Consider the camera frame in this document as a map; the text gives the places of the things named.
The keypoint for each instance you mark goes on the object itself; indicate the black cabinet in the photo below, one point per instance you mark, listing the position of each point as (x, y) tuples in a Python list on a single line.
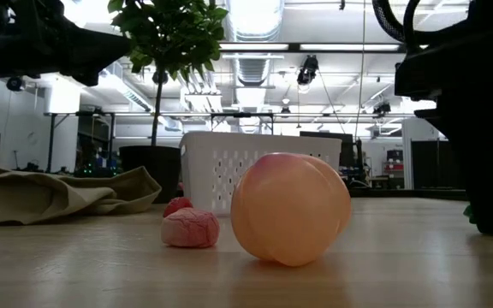
[(437, 164)]

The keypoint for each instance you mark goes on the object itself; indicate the black hanging spotlight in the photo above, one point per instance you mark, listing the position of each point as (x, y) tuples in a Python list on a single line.
[(307, 70)]

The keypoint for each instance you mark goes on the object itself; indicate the tan cloth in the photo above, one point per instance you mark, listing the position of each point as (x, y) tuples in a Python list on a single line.
[(58, 197)]

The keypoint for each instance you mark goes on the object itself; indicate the silver ventilation duct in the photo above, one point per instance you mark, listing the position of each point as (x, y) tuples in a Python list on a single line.
[(253, 17)]

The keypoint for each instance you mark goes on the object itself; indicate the shelf with red bins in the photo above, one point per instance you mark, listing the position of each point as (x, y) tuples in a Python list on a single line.
[(394, 167)]

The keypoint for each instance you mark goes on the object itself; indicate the long ceiling light strip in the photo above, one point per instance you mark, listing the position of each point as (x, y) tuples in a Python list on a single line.
[(255, 46)]

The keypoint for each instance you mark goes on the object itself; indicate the small pink toy berry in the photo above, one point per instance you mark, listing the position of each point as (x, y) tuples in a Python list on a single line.
[(190, 229)]

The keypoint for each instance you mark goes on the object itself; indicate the green leafy plant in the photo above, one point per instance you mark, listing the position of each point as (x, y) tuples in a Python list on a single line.
[(174, 34)]

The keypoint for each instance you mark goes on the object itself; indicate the orange toy peach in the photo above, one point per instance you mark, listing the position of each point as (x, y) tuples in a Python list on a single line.
[(289, 209)]

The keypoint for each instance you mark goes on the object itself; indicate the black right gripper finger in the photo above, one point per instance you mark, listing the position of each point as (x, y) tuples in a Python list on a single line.
[(490, 171)]

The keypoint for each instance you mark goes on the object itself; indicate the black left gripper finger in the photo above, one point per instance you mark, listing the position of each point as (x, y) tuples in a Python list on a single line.
[(94, 51)]

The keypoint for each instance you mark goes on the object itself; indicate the black-framed background table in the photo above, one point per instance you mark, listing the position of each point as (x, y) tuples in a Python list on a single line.
[(242, 114)]

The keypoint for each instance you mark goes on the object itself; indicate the white perforated plastic basket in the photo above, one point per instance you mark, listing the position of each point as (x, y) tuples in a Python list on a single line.
[(212, 162)]

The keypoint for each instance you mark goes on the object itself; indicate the small red toy raspberry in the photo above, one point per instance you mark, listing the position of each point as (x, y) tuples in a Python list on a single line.
[(177, 204)]

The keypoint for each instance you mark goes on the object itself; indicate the black aluminium table frame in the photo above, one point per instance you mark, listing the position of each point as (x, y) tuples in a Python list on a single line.
[(400, 193)]

